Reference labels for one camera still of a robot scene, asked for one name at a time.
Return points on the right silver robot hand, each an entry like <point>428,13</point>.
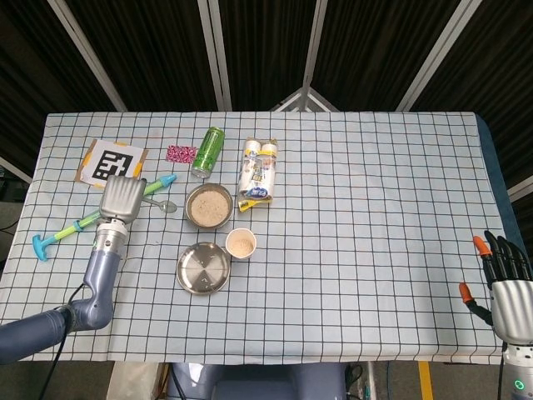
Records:
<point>514,306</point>

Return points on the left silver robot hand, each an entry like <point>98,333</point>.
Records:
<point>121,198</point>

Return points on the metal spoon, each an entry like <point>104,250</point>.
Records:
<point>166,206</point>

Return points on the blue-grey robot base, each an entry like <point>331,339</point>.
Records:
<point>258,381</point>

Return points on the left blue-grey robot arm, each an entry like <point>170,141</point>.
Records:
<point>98,283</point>

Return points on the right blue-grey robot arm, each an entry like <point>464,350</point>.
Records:
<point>518,371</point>

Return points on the metal bowl with oatmeal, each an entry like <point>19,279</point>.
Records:
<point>209,206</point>

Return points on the white paper cup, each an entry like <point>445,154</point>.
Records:
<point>240,246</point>

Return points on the cardboard QR marker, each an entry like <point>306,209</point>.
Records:
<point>106,160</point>

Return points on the green blue water pump toy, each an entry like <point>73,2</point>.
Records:
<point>68,230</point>

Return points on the pink patterned card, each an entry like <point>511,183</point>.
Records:
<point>181,153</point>

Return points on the green drink can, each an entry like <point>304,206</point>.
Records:
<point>209,152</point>

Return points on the pack of yogurt bottles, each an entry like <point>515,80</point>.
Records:
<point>258,175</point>

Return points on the light blue checked tablecloth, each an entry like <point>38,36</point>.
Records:
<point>354,250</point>

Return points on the white metal frame post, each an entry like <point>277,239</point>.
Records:
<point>437,54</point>
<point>313,46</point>
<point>216,54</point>
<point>89,54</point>

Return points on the triangular metal frame foot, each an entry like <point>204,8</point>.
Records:
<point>306,100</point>

